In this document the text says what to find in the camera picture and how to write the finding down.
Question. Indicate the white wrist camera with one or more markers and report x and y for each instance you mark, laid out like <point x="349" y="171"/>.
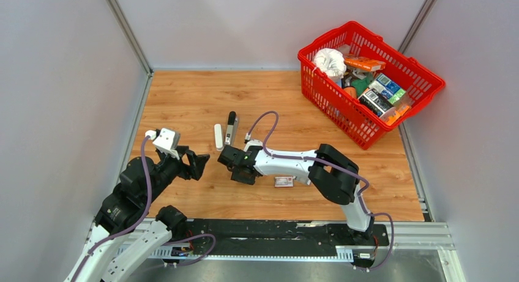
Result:
<point x="165" y="141"/>
<point x="252" y="144"/>

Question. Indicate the white stapler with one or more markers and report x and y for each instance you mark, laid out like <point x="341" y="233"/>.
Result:
<point x="218" y="136"/>

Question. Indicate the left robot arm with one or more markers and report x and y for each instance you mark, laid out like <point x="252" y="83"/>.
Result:
<point x="126" y="207"/>

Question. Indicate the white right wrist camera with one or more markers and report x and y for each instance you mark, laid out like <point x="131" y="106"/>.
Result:
<point x="252" y="144"/>

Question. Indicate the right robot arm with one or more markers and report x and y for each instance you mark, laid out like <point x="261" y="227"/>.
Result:
<point x="333" y="174"/>

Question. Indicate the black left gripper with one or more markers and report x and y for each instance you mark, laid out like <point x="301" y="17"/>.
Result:
<point x="197" y="162"/>

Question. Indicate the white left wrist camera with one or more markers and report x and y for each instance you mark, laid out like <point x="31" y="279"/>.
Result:
<point x="165" y="141"/>

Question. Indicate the white crumpled bag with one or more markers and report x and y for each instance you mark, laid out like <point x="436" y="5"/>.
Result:
<point x="330" y="62"/>

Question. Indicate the black white box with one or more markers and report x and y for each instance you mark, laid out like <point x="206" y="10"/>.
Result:
<point x="376" y="103"/>

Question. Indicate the red white staple box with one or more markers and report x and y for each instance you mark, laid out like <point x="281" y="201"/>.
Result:
<point x="283" y="182"/>

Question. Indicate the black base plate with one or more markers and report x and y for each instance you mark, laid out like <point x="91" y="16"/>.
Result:
<point x="277" y="237"/>

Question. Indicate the grey stapler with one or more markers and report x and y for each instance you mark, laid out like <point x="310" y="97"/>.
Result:
<point x="231" y="128"/>

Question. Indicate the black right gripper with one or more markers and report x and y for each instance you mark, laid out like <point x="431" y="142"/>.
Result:
<point x="237" y="177"/>

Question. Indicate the orange box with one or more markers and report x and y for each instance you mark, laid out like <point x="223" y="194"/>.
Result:
<point x="363" y="63"/>

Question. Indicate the blue green box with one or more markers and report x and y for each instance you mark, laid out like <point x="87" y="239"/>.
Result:
<point x="387" y="88"/>

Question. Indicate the red plastic basket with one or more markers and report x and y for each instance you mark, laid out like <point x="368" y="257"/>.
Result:
<point x="356" y="120"/>

